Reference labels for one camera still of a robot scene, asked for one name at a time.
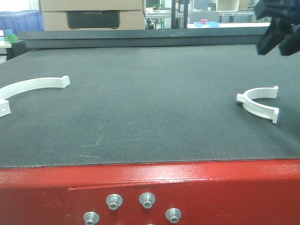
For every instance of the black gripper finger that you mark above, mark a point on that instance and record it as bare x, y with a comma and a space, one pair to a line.
273, 36
291, 43

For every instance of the black gripper body arm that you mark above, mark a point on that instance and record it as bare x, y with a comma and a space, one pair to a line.
287, 10

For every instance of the small white pipe clamp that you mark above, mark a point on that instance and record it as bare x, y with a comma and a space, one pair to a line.
257, 109

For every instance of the large white pipe clamp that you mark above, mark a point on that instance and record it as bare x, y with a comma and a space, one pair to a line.
28, 85

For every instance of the light blue tray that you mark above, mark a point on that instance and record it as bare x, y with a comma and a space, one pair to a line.
207, 24

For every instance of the dark grey table mat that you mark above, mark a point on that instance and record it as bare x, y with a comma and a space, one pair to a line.
148, 105

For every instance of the lower cardboard box black print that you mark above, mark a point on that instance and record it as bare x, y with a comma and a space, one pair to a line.
94, 20

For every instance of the silver bolt right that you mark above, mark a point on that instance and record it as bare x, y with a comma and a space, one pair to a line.
173, 215

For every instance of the silver bolt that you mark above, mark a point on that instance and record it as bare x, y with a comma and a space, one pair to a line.
147, 200
114, 201
173, 215
91, 218

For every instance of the silver bolt upper middle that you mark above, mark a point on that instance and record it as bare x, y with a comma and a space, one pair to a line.
147, 200

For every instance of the upper cardboard box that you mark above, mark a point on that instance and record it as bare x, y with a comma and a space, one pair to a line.
74, 5

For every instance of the silver bolt upper left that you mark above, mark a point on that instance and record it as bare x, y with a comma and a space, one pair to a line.
114, 201

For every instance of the blue crate background left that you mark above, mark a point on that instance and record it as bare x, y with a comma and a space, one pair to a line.
25, 20

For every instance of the silver bolt lower left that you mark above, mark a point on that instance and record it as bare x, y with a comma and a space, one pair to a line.
91, 218

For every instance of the green cube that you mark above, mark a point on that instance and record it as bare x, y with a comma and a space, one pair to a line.
12, 38

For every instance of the red metal table frame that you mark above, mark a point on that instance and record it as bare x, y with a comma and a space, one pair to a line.
207, 193

